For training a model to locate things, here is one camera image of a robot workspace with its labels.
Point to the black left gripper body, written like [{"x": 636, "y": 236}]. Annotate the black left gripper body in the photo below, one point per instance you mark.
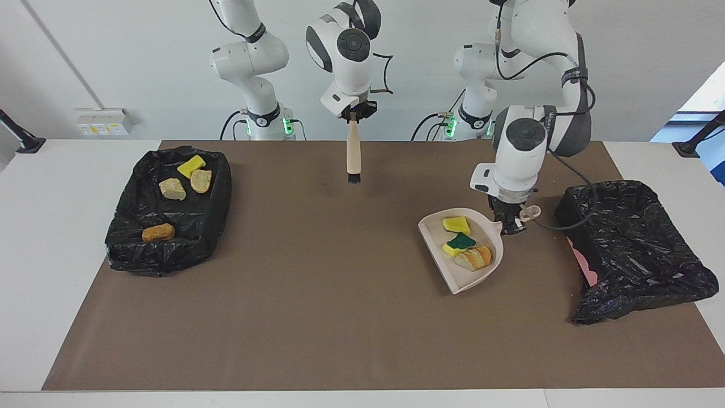
[{"x": 510, "y": 211}]

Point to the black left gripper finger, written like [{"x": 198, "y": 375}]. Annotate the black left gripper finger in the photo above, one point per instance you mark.
[{"x": 514, "y": 228}]

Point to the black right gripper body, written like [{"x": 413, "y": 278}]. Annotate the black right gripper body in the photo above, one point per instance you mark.
[{"x": 358, "y": 106}]

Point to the beige hand brush black bristles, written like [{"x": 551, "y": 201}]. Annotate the beige hand brush black bristles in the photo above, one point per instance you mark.
[{"x": 353, "y": 156}]

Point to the pale beige sponge chunk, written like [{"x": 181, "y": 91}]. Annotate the pale beige sponge chunk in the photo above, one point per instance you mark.
[{"x": 474, "y": 258}]

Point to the beige plastic dustpan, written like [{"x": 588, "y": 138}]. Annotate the beige plastic dustpan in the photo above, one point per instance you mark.
[{"x": 473, "y": 277}]

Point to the pale rounded sponge chunk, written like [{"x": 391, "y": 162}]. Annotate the pale rounded sponge chunk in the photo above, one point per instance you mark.
[{"x": 200, "y": 181}]

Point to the pale jagged sponge chunk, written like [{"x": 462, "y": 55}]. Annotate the pale jagged sponge chunk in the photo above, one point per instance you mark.
[{"x": 172, "y": 189}]

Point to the brown sponge chunk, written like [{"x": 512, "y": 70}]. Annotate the brown sponge chunk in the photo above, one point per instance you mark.
[{"x": 158, "y": 233}]

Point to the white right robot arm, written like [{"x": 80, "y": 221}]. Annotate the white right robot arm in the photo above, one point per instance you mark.
[{"x": 351, "y": 76}]

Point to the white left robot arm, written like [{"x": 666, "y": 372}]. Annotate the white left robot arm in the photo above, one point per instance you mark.
[{"x": 521, "y": 167}]

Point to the pink plastic bin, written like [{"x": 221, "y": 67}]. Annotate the pink plastic bin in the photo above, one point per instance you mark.
[{"x": 586, "y": 266}]

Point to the black bag over pink bin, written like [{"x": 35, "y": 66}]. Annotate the black bag over pink bin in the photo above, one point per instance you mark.
[{"x": 634, "y": 255}]

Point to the black bag lined bin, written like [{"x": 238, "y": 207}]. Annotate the black bag lined bin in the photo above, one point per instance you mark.
[{"x": 187, "y": 249}]

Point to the black clamp stand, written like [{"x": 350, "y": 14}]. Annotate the black clamp stand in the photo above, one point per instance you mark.
[
  {"x": 25, "y": 141},
  {"x": 691, "y": 148}
]

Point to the brown table mat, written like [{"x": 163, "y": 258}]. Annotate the brown table mat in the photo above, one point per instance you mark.
[{"x": 362, "y": 351}]

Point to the white wall socket box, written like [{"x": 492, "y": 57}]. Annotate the white wall socket box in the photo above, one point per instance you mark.
[{"x": 102, "y": 122}]

